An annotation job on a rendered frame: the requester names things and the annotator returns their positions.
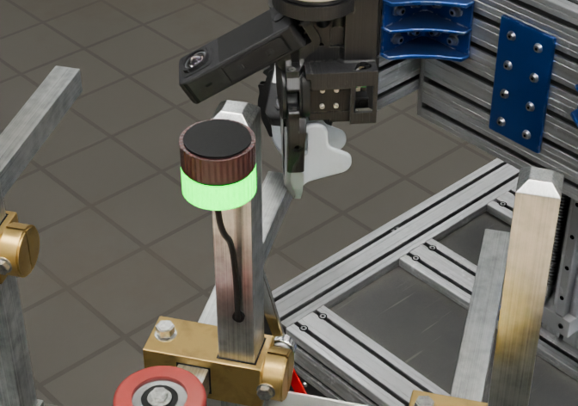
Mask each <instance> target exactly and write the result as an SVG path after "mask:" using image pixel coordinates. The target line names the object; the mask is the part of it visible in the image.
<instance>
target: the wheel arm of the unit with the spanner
mask: <svg viewBox="0 0 578 406"><path fill-rule="evenodd" d="M291 201H292V195H291V194H290V192H289V191H288V189H287V188H286V186H285V185H284V179H283V173H280V172H273V171H268V173H267V176H266V178H265V180H264V182H263V183H262V241H263V266H264V263H265V261H266V259H267V256H268V254H269V251H270V249H271V248H272V245H273V243H274V239H275V238H276V236H277V233H278V231H279V229H280V226H281V224H282V221H283V219H284V217H285V215H286V212H287V209H288V207H289V205H290V203H291ZM198 323H205V324H211V325H216V326H218V324H217V305H216V286H215V287H214V288H213V290H212V294H211V296H210V298H209V299H208V301H207V303H206V307H205V309H204V310H203V312H202V314H201V316H200V319H199V321H198ZM177 367H179V368H182V369H184V370H187V371H189V372H191V373H192V374H193V375H195V376H196V377H197V378H198V379H199V380H200V382H201V383H202V384H203V386H204V388H205V391H206V398H207V397H208V394H209V392H210V386H209V370H208V369H204V368H199V367H194V366H185V365H181V364H178V366H177Z"/></svg>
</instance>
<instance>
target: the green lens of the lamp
mask: <svg viewBox="0 0 578 406"><path fill-rule="evenodd" d="M181 187H182V193H183V196H184V197H185V199H186V200H187V201H188V202H189V203H191V204H193V205H194V206H197V207H199V208H203V209H206V210H213V211H221V210H229V209H232V208H236V207H239V206H242V205H244V204H245V203H247V202H248V201H250V200H251V199H252V198H253V197H254V195H255V192H256V164H255V168H254V170H253V171H252V172H251V173H250V175H249V176H248V177H246V178H245V179H243V180H242V181H240V182H237V183H234V184H231V185H227V186H207V185H202V184H199V183H197V182H195V181H192V180H191V179H189V178H188V177H187V176H186V175H185V174H184V173H183V171H182V170H181Z"/></svg>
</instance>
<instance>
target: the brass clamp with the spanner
mask: <svg viewBox="0 0 578 406"><path fill-rule="evenodd" d="M162 320H170V321H171V322H172V323H173V324H174V325H175V329H176V333H177V335H176V338H175V339H174V340H172V341H166V342H163V341H159V340H157V339H156V337H155V331H156V326H157V324H158V323H159V322H160V321H162ZM143 354H144V368H147V367H151V366H175V367H177V366H178V364H181V365H185V366H194V367H199V368H204V369H208V370H209V386H210V392H209V394H208V397H207V398H210V399H214V400H219V401H224V402H228V403H237V404H241V405H247V406H262V405H263V402H264V400H265V401H269V399H270V400H274V401H279V402H283V400H285V399H286V397H287V395H288V392H289V390H290V386H291V382H292V374H293V367H294V353H293V351H292V350H291V349H290V348H281V347H276V346H275V345H274V336H273V335H265V334H264V341H263V343H262V345H261V349H260V352H259V353H258V356H257V359H256V361H255V363H249V362H244V361H239V360H230V359H225V358H220V357H218V326H216V325H211V324H205V323H196V322H191V321H186V320H181V319H176V318H171V317H159V318H158V320H157V323H156V325H155V327H154V329H153V330H152V332H151V335H150V337H149V339H148V341H147V342H146V344H145V345H144V348H143Z"/></svg>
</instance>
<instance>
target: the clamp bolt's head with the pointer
mask: <svg viewBox="0 0 578 406"><path fill-rule="evenodd" d="M274 345H275V346H276V347H281V348H289V347H288V346H287V345H286V344H284V343H280V342H277V343H275V344H274ZM291 385H292V388H293V389H294V391H295V392H297V393H303V394H307V393H306V391H305V389H304V387H303V385H302V383H301V381H300V379H299V377H298V375H297V373H296V372H295V370H294V368H293V374H292V382H291Z"/></svg>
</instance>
